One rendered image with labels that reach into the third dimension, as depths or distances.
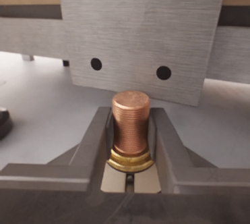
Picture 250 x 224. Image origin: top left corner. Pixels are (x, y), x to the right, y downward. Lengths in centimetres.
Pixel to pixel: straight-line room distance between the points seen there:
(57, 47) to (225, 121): 31
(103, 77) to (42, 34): 13
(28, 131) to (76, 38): 22
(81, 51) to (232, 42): 13
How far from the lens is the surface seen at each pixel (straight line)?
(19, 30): 30
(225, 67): 19
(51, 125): 34
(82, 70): 17
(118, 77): 15
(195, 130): 32
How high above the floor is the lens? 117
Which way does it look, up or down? 29 degrees up
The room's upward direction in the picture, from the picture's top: 180 degrees clockwise
